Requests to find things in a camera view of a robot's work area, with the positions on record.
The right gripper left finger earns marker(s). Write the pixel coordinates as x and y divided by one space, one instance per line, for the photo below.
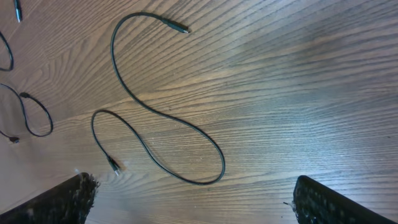
69 202

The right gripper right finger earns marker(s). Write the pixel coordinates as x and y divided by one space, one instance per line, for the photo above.
314 202

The black cable silver plugs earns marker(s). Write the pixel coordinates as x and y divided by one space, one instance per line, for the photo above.
19 17

